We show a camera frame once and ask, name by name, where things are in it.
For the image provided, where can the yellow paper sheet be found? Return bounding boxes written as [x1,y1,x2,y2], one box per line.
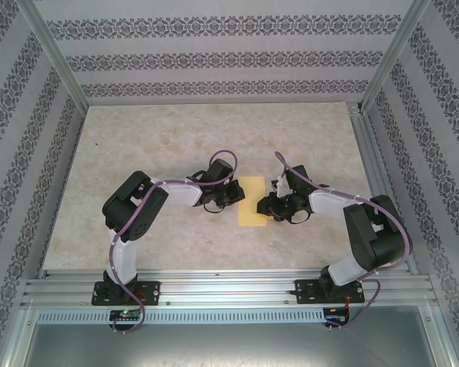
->
[236,175,272,228]

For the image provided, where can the grey sheet metal panel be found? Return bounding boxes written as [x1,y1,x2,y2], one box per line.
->
[22,323,451,367]

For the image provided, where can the small controller circuit board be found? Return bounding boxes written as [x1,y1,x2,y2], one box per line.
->
[109,309,142,322]
[324,307,351,322]

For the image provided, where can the long aluminium mounting rail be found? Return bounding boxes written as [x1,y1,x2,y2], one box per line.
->
[21,268,439,308]

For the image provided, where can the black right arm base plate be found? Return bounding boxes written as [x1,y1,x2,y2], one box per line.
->
[295,278,364,306]

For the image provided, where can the aluminium side frame rail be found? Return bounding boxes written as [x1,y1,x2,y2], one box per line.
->
[346,101,420,276]

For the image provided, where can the white slotted cable duct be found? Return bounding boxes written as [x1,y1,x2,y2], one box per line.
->
[36,308,327,324]

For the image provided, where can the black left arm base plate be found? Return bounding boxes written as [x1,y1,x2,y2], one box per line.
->
[93,281,161,307]

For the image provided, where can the aluminium frame post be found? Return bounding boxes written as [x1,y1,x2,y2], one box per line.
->
[0,304,36,367]
[13,0,91,110]
[423,304,459,367]
[359,0,433,114]

